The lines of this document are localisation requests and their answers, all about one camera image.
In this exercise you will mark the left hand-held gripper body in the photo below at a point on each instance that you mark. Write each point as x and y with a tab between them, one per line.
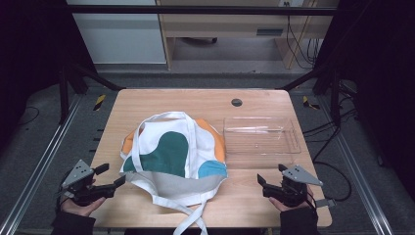
78	176

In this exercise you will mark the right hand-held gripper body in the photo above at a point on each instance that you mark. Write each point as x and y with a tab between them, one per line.
295	182

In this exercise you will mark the white patterned tote bag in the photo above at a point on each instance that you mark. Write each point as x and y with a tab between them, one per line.
169	153

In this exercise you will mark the person's right hand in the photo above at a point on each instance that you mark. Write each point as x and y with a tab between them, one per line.
280	205

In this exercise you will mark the person's left hand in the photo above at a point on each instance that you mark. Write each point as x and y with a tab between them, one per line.
81	209

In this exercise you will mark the clear plastic container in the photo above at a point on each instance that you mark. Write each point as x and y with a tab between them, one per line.
261	140

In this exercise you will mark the yellow black tape strip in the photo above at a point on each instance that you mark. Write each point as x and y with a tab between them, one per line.
100	102
306	102

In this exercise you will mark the round grey table grommet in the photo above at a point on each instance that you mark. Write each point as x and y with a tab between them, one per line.
237	102

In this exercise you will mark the white cabinet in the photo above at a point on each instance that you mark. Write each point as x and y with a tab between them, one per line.
120	39

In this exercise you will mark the grey drawer label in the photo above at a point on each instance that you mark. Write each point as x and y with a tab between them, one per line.
269	32

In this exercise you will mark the light wooden desk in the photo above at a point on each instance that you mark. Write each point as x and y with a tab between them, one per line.
228	23

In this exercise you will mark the grey metal bracket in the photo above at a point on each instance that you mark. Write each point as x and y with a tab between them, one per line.
325	203

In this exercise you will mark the aluminium floor rail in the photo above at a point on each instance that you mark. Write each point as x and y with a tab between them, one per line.
355	163
42	163

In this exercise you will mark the black metal frame strut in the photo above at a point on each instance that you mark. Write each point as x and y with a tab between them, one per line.
63	94
335	98

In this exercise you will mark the black horizontal frame bar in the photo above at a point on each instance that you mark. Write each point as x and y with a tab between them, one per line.
195	9

